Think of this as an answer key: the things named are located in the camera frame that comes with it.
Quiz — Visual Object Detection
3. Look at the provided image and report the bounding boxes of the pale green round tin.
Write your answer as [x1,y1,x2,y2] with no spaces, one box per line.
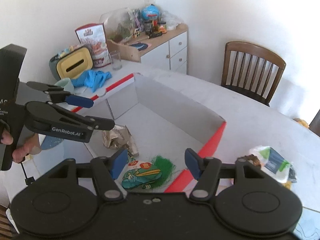
[54,77,74,94]

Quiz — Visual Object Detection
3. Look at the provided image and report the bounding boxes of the red white snack bag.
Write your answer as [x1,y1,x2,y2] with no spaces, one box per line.
[75,23,111,68]

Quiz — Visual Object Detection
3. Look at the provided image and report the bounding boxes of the person's left hand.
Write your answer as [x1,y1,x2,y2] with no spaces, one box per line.
[1,129,41,163]

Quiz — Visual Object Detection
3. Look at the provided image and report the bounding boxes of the red and white cardboard box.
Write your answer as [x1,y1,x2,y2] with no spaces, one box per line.
[78,74,226,191]

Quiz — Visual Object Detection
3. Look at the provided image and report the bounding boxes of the gold foil snack bag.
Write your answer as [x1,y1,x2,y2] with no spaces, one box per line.
[102,125,139,157]

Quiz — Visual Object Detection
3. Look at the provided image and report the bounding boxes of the drinking glass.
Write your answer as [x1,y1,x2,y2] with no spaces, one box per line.
[109,50,122,70]

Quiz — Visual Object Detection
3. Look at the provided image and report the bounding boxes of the yellow tissue box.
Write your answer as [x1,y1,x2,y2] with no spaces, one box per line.
[48,45,93,80]

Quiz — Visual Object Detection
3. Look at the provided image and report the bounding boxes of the brown beaded bracelet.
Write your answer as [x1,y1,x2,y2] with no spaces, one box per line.
[236,154,263,169]

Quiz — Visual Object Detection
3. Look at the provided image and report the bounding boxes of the green cartoon snack packet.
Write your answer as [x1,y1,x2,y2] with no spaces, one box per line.
[121,155,176,190]

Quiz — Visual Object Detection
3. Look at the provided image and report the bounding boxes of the wet wipes pack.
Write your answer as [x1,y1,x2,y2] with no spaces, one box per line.
[249,146,297,184]

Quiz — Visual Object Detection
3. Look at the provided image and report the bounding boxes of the blue globe toy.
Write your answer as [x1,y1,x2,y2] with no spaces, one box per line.
[141,4,160,21]

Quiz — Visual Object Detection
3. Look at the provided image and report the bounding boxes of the clear plastic bag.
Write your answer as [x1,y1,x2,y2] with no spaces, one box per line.
[160,10,184,31]

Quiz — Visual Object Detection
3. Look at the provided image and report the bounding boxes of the yellow carton box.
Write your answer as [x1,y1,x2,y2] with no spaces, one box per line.
[283,181,293,190]

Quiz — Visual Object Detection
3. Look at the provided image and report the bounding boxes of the blue rubber gloves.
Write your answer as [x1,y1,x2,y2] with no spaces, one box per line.
[71,70,112,93]

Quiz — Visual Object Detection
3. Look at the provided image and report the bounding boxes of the white drawer sideboard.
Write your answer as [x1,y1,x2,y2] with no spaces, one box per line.
[131,23,188,74]

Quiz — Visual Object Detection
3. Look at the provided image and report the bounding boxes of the wooden desk organizer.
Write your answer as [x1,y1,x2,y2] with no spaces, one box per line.
[106,34,153,62]

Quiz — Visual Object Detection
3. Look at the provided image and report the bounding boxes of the wooden dining chair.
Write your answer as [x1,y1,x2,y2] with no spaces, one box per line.
[221,41,286,106]

